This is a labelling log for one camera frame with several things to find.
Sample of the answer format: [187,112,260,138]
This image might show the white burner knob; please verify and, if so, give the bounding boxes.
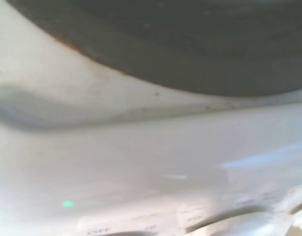
[186,206,288,236]

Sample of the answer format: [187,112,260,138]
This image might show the white kitchen stove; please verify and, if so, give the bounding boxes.
[0,0,302,236]

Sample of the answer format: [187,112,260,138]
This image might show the grey cast iron skillet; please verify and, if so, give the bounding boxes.
[7,0,302,98]

